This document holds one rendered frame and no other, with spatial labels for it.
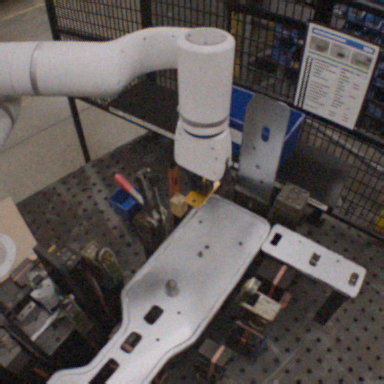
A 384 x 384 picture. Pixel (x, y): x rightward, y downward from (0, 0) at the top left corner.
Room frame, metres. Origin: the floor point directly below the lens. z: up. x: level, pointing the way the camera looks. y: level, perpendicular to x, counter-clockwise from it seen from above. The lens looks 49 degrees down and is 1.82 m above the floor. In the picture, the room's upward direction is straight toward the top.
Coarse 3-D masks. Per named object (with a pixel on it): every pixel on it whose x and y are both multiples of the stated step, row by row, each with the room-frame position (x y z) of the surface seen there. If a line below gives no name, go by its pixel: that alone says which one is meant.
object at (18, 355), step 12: (0, 336) 0.21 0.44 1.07; (12, 336) 0.22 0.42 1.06; (0, 348) 0.18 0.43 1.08; (12, 348) 0.18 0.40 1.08; (24, 348) 0.20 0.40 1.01; (0, 360) 0.15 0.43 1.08; (12, 360) 0.16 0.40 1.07; (24, 360) 0.17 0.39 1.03; (36, 360) 0.18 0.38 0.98; (24, 372) 0.15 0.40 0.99; (36, 372) 0.17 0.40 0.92; (48, 372) 0.18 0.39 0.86
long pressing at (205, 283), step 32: (192, 224) 0.59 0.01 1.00; (224, 224) 0.59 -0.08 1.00; (256, 224) 0.58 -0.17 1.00; (160, 256) 0.48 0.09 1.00; (192, 256) 0.48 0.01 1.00; (224, 256) 0.48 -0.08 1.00; (128, 288) 0.39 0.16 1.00; (160, 288) 0.39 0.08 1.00; (192, 288) 0.39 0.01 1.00; (224, 288) 0.39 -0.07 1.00; (128, 320) 0.30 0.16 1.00; (160, 320) 0.30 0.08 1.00; (192, 320) 0.31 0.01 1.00; (160, 352) 0.22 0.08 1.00
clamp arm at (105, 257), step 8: (104, 248) 0.44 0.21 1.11; (96, 256) 0.42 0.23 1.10; (104, 256) 0.42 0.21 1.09; (112, 256) 0.44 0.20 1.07; (104, 264) 0.41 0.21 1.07; (112, 264) 0.43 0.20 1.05; (112, 272) 0.41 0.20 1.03; (120, 272) 0.43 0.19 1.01; (112, 280) 0.40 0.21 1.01; (120, 280) 0.42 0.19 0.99
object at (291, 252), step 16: (288, 240) 0.53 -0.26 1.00; (304, 240) 0.53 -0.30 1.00; (272, 256) 0.48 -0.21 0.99; (288, 256) 0.48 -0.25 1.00; (304, 256) 0.48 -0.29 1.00; (336, 256) 0.47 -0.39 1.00; (304, 272) 0.43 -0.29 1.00; (320, 272) 0.43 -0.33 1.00; (336, 272) 0.42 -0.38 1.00; (352, 272) 0.42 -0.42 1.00; (336, 288) 0.38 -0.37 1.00; (352, 288) 0.37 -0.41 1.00
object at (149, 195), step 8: (144, 168) 0.59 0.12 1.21; (136, 176) 0.57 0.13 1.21; (144, 176) 0.57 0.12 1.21; (152, 176) 0.56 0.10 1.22; (144, 184) 0.56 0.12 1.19; (152, 184) 0.55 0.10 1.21; (144, 192) 0.56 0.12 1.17; (152, 192) 0.58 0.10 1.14; (144, 200) 0.56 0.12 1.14; (152, 200) 0.57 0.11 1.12; (152, 208) 0.55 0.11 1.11; (160, 208) 0.57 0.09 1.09; (152, 216) 0.55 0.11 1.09; (160, 216) 0.57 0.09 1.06
